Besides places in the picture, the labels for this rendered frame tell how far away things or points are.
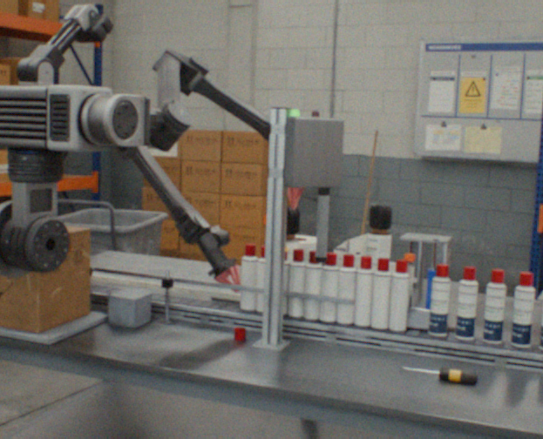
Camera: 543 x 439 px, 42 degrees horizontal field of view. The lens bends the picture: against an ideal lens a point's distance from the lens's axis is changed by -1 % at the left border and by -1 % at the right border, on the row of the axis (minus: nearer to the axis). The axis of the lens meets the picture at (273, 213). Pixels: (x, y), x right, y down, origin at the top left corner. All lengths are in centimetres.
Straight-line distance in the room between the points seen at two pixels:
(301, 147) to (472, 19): 471
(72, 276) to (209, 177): 365
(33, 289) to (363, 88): 508
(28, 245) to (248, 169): 390
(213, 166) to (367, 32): 205
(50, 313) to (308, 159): 85
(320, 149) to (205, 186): 384
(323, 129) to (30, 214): 81
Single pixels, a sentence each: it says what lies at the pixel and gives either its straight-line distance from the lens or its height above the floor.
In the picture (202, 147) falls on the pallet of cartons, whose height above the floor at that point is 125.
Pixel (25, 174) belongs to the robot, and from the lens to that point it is 185.
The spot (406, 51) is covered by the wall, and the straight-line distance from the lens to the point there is 668.
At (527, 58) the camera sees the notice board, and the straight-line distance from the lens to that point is 629.
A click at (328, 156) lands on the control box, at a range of 201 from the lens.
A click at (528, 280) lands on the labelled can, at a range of 203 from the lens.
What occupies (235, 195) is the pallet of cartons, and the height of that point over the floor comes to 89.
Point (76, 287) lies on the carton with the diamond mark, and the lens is 222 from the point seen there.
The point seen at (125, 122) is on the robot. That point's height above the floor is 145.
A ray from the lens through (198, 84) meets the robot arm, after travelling 221.
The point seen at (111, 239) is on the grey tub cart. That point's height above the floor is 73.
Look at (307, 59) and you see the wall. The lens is 704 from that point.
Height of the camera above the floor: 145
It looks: 7 degrees down
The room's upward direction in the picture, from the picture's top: 2 degrees clockwise
